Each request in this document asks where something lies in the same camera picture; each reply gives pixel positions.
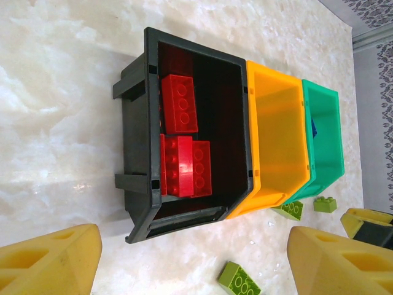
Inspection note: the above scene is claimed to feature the red lego brick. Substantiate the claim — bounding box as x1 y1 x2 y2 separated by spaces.
190 140 213 198
161 74 199 134
164 136 194 197

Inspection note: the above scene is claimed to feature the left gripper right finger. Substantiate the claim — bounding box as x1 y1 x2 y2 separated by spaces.
288 226 393 295

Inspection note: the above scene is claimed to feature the yellow plastic bin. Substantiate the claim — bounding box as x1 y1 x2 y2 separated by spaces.
226 60 311 219

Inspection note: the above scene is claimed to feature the green plastic bin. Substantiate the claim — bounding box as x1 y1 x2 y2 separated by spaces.
285 79 344 210

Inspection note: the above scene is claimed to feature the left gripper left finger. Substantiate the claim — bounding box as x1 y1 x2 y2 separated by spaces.
0 224 103 295

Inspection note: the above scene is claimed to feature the aluminium side rail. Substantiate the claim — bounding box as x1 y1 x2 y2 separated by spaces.
351 26 393 50

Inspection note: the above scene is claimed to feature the black plastic bin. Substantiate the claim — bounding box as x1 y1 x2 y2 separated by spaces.
112 26 257 245

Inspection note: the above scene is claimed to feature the long lime green lego brick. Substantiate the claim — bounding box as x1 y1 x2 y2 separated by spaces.
217 261 262 295

